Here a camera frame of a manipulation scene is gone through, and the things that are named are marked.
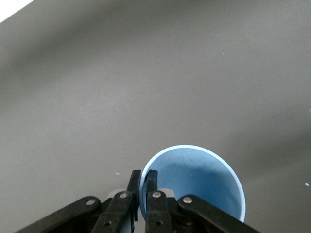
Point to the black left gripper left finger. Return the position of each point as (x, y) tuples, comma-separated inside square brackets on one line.
[(116, 213)]

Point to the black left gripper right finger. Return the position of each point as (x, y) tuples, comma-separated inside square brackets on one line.
[(158, 213)]

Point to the light blue plastic cup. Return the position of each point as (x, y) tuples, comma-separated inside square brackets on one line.
[(199, 174)]

